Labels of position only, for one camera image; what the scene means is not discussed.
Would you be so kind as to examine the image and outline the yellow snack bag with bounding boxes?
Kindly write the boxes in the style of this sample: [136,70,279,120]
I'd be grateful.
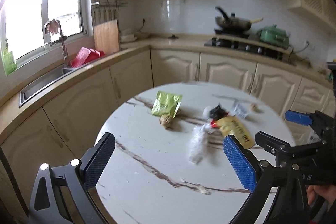
[216,115,256,149]

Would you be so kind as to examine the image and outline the silver foil sachet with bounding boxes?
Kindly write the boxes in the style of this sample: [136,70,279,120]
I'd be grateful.
[231,100,248,119]

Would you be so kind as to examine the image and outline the red candy wrapper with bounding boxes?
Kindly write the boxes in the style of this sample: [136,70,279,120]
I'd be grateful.
[210,120,220,128]

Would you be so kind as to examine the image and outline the black plastic bag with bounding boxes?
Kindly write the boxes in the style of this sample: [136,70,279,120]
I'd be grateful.
[209,104,228,121]

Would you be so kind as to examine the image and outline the brown walnut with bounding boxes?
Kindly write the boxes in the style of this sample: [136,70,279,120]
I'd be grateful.
[159,114,173,128]

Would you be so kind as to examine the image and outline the light green snack packet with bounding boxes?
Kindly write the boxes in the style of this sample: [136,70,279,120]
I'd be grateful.
[151,90,183,118]

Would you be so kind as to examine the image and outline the kitchen faucet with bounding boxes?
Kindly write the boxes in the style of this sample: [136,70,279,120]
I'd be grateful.
[43,18,70,67]

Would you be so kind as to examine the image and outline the person's right hand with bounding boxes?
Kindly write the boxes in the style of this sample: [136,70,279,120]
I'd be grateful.
[307,185,336,205]

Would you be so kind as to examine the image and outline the cream base cabinets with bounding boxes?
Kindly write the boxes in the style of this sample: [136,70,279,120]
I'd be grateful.
[0,44,336,214]

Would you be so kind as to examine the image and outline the green electric cooker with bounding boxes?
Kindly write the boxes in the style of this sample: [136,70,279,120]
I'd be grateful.
[256,24,289,50]

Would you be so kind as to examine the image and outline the black gas stove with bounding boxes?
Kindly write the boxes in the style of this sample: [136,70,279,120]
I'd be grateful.
[204,29,290,61]

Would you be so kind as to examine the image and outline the steel sink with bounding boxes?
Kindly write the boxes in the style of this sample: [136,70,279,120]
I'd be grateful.
[18,63,77,109]

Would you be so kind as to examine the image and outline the red plastic basket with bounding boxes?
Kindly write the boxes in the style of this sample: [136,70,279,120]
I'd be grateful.
[70,47,105,68]

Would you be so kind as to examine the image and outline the green dish soap bottle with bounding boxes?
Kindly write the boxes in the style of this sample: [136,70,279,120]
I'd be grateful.
[2,42,18,76]

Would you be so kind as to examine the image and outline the wooden cutting board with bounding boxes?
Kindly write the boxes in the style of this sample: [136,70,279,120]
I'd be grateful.
[93,20,120,55]

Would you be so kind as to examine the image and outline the stack of white plates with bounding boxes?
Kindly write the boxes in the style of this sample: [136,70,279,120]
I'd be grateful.
[120,28,137,43]

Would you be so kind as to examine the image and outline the black wok with handle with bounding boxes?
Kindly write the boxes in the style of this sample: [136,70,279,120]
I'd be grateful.
[215,6,264,32]

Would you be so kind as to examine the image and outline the wall utensil rack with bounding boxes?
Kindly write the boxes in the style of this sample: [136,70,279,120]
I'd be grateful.
[91,0,128,26]

